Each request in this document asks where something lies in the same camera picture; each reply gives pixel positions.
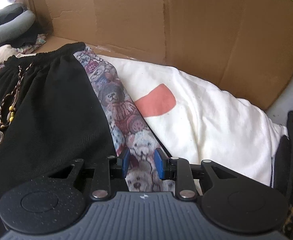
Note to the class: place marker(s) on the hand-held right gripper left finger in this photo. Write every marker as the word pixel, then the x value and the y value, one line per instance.
pixel 125 163

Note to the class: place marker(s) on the black crumpled cloth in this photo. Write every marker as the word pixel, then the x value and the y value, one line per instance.
pixel 34 36

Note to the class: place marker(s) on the brown cardboard sheet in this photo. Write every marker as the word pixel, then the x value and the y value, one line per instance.
pixel 186 25

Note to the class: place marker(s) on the cream bear print blanket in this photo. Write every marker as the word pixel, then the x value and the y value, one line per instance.
pixel 211 120

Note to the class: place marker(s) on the light floral cloth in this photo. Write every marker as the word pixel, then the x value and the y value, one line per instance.
pixel 35 43

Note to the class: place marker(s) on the grey neck pillow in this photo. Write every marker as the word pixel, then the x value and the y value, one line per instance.
pixel 1 33

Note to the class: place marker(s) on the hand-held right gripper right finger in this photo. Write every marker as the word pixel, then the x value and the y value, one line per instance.
pixel 159 164

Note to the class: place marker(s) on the black folded garment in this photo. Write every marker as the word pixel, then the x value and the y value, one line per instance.
pixel 282 155

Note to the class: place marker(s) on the black pants with bear trim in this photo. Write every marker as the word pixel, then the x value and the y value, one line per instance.
pixel 56 110

